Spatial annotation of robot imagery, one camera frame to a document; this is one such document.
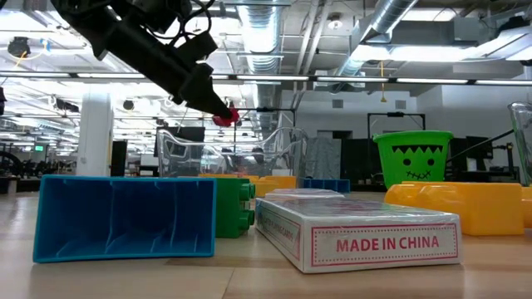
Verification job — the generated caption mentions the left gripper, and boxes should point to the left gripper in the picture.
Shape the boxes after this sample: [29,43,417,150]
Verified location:
[91,18,233,120]

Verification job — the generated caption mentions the red toy brick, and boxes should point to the red toy brick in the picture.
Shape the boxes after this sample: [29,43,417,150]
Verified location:
[211,106,241,128]

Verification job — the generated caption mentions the yellow stepped toy brick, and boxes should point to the yellow stepped toy brick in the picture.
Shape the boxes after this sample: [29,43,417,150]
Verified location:
[251,174,298,198]

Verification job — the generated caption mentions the small dark green brick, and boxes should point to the small dark green brick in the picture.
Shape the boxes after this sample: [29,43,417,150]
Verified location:
[214,177,257,239]

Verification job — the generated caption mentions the long blue toy brick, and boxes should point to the long blue toy brick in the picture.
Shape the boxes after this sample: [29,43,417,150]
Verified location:
[302,178,352,194]

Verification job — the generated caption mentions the person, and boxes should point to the person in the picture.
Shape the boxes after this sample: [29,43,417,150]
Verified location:
[249,147,269,175]

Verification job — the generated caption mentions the long ceiling light strip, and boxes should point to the long ceiling light strip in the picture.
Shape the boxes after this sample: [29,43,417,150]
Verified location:
[0,71,532,86]

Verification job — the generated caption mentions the white room pillar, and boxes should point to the white room pillar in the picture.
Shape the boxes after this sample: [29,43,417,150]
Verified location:
[76,89,115,178]

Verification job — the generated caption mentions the clear plastic bin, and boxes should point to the clear plastic bin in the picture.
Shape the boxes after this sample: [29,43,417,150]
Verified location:
[510,100,532,187]
[156,126,311,190]

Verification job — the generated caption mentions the grey fabric cover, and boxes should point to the grey fabric cover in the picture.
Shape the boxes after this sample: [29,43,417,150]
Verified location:
[309,136,346,180]

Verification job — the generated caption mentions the blue arched toy brick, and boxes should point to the blue arched toy brick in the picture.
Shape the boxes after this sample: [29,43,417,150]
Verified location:
[32,174,218,264]

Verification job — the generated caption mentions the black background cabinet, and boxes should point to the black background cabinet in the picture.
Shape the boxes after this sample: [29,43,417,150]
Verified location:
[340,139,376,186]

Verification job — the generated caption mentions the black ceiling lamp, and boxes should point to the black ceiling lamp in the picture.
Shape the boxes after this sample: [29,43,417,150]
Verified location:
[7,36,32,59]

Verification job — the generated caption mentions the dark workshop equipment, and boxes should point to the dark workshop equipment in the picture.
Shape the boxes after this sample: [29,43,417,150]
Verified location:
[0,149,80,194]

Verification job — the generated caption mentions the green monster face bucket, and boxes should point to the green monster face bucket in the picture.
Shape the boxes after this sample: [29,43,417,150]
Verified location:
[372,130,455,190]

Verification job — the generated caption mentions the card deck red emblem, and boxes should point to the card deck red emblem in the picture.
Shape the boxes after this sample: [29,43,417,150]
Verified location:
[254,194,464,275]

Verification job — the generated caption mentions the dark background equipment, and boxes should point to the dark background equipment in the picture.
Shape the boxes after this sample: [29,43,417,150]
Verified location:
[448,131,521,184]

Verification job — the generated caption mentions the large yellow notched brick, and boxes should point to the large yellow notched brick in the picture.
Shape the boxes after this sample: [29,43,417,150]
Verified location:
[383,180,525,237]

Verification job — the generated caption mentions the yellow wedge toy brick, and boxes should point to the yellow wedge toy brick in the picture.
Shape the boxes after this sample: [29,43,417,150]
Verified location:
[521,185,532,229]

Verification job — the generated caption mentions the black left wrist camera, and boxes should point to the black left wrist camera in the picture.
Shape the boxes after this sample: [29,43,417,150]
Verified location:
[178,31,219,64]

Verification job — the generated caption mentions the black background stand frame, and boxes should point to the black background stand frame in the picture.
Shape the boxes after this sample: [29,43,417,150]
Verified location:
[367,111,426,134]
[239,106,297,175]

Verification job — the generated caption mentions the corrugated silver duct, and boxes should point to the corrugated silver duct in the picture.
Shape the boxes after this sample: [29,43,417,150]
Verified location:
[236,0,288,76]

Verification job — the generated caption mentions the smooth silver duct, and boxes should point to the smooth silver duct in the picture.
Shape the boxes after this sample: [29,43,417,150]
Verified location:
[332,0,419,78]

